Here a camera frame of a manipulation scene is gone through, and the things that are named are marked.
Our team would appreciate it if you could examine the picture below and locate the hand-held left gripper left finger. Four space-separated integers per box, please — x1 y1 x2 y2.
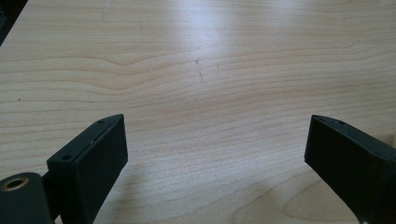
46 113 129 224

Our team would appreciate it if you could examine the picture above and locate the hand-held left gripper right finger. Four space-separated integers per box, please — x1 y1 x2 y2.
304 114 396 224

